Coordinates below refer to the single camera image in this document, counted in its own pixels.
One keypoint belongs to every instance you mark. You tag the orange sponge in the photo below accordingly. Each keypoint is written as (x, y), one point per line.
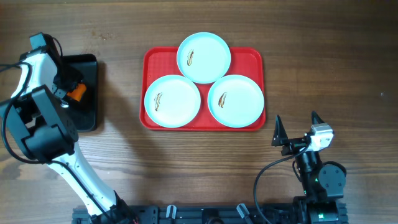
(78, 92)

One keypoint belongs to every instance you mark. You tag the red serving tray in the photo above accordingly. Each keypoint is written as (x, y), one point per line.
(162, 61)

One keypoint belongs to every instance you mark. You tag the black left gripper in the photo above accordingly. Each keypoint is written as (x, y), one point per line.
(66, 86)

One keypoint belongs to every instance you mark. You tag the light blue plate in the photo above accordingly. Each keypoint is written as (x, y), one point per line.
(235, 101)
(203, 57)
(172, 101)

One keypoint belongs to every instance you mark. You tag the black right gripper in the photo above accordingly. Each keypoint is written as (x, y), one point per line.
(281, 138)

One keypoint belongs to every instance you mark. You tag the black plastic tray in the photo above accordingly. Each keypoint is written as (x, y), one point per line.
(82, 105)

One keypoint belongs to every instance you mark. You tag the light blue plate back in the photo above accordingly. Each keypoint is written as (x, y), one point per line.
(203, 57)

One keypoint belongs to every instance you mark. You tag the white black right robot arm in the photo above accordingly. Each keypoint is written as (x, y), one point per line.
(323, 182)

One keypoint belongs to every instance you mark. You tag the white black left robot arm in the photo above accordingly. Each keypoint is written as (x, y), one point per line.
(56, 99)

